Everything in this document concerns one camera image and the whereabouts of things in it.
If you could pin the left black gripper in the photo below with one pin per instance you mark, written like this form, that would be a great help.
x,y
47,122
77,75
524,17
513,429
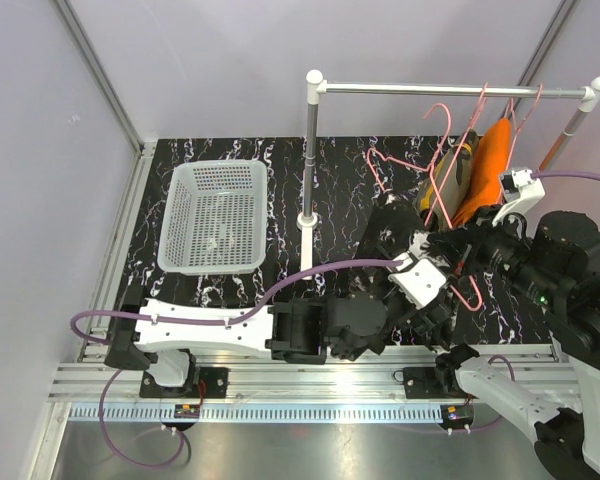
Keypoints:
x,y
435,310

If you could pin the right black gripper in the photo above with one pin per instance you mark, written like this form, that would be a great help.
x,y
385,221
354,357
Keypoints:
x,y
462,246

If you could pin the camouflage yellow trousers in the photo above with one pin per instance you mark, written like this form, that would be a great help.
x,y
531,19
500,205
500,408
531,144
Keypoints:
x,y
452,176

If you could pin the black white patterned trousers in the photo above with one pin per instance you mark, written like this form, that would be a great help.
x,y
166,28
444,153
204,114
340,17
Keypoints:
x,y
395,227

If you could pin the pink hanger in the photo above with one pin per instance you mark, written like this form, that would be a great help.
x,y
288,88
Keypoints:
x,y
510,113
475,115
374,152

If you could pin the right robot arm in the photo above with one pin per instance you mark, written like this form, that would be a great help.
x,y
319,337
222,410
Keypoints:
x,y
559,271

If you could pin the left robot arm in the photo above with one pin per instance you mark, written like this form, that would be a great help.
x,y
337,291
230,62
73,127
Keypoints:
x,y
163,339

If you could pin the orange trousers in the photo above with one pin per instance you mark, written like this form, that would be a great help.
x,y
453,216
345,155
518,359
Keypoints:
x,y
490,161

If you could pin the silver clothes rack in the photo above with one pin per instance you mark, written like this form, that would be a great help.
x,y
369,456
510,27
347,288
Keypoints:
x,y
317,86

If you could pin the white plastic basket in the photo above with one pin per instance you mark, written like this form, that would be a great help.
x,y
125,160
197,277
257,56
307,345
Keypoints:
x,y
215,218

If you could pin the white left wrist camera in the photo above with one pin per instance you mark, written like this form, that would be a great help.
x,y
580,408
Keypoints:
x,y
420,280

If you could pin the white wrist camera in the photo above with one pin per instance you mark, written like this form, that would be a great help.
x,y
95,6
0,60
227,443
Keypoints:
x,y
521,192
420,280

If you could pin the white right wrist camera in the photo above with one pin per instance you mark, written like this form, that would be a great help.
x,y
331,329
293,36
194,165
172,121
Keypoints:
x,y
521,192

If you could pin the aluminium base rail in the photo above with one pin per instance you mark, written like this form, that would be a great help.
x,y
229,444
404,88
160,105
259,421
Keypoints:
x,y
254,389

